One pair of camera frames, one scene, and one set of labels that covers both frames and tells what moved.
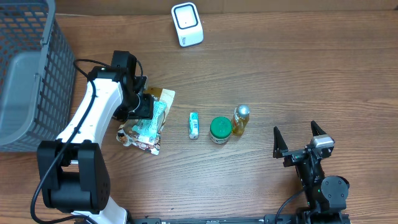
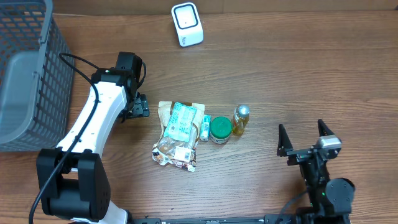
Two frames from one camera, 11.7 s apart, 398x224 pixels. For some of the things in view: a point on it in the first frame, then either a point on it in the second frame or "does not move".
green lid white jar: [221, 129] does not move
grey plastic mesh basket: [37, 74] does not move
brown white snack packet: [126, 136] -> [170, 150]
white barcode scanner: [188, 23] does not move
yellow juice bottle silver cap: [240, 119] does not move
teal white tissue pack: [194, 126] -> [206, 127]
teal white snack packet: [147, 130] -> [178, 126]
